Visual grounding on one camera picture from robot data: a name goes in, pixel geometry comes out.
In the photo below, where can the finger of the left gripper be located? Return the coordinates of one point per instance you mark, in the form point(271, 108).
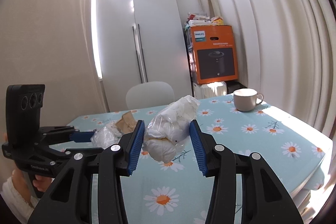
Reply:
point(81, 136)

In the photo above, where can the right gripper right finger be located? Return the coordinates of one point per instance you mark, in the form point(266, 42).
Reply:
point(265, 199)

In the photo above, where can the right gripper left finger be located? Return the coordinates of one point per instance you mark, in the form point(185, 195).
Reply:
point(68, 199)

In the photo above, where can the white tissue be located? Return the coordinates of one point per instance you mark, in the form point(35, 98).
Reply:
point(106, 136)

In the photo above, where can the brown paper bag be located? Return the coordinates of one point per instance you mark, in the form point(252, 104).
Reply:
point(127, 123)

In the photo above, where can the clear plastic bag with tissue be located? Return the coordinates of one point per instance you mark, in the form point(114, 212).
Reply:
point(167, 133)

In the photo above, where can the cream sleeve left forearm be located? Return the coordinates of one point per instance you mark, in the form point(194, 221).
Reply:
point(17, 205)

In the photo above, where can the left hand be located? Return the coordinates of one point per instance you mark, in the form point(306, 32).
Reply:
point(40, 182)

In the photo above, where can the white chair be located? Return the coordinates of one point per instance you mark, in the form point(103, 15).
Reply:
point(151, 94)

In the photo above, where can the daisy print blue tablecloth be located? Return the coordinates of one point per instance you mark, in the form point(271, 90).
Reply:
point(177, 192)

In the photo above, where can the white ceramic mug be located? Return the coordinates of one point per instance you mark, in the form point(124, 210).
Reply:
point(247, 99)

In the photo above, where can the white refrigerator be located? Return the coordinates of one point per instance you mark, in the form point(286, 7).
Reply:
point(140, 41)

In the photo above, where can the black box beside white box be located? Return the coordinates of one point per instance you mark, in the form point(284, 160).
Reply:
point(233, 86)

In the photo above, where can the white box under orange box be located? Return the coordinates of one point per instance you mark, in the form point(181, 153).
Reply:
point(210, 90)

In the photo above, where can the orange Philips appliance box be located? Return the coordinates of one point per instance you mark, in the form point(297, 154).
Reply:
point(212, 54)

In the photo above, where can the packages pile on box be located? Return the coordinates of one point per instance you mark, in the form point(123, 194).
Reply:
point(203, 20)

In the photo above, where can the white curtain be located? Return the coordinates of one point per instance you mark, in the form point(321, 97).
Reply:
point(286, 50)

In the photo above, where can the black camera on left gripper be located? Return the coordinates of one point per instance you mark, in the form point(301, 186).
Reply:
point(23, 112)

